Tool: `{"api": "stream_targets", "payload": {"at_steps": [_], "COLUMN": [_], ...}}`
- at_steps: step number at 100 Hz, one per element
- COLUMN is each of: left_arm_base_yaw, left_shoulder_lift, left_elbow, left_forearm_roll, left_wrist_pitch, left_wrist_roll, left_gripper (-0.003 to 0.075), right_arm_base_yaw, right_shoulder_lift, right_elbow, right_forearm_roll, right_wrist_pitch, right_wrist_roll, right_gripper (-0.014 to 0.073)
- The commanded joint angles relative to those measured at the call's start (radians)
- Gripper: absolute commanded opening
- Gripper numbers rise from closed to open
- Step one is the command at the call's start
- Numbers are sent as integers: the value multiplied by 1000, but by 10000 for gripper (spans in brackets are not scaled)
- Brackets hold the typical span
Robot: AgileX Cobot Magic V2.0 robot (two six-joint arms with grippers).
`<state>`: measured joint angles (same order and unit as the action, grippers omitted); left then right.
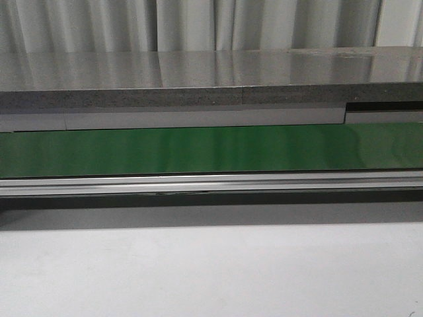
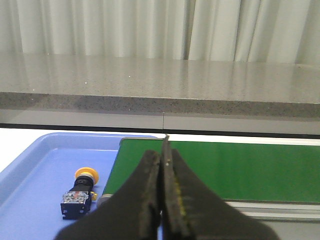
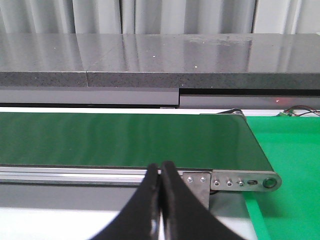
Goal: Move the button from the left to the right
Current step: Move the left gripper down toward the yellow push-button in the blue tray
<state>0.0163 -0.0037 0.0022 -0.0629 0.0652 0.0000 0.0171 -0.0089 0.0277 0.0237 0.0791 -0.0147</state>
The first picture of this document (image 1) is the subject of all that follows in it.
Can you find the white pleated curtain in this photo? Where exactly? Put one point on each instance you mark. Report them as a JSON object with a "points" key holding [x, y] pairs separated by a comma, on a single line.
{"points": [[142, 26]]}

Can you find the aluminium conveyor front rail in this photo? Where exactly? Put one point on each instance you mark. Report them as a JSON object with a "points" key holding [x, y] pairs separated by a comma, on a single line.
{"points": [[211, 183]]}

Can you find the green conveyor belt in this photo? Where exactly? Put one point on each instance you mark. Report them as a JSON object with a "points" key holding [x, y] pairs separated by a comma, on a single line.
{"points": [[190, 150]]}

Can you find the grey speckled stone countertop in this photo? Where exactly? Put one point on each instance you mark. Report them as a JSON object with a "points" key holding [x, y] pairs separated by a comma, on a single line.
{"points": [[88, 80]]}

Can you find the grey conveyor back rail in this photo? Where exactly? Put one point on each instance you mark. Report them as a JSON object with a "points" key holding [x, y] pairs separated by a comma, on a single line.
{"points": [[208, 116]]}

